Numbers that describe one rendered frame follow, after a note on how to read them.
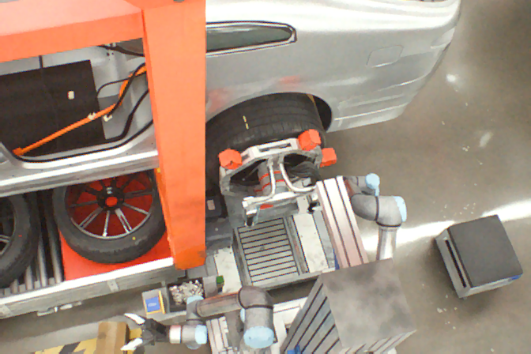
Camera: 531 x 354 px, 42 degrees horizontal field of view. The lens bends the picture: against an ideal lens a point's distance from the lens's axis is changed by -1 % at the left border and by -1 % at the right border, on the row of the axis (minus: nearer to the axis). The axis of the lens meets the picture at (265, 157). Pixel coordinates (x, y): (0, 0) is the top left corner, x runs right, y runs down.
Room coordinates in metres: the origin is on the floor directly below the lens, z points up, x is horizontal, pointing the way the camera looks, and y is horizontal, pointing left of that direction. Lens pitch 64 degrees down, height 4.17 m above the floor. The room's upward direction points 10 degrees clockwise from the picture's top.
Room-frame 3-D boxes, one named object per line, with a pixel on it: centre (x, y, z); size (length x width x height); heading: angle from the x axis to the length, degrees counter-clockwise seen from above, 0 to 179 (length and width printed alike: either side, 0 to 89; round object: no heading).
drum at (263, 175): (1.51, -0.07, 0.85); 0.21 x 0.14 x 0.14; 24
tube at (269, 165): (1.42, 0.00, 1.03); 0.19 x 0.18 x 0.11; 24
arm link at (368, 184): (1.55, -0.54, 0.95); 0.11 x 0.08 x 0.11; 100
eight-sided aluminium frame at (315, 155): (1.57, -0.04, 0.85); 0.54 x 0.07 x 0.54; 114
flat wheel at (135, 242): (1.39, 0.82, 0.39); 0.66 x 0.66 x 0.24
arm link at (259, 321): (0.62, -0.10, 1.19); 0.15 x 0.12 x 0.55; 9
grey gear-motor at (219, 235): (1.48, 0.26, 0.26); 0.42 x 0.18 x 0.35; 24
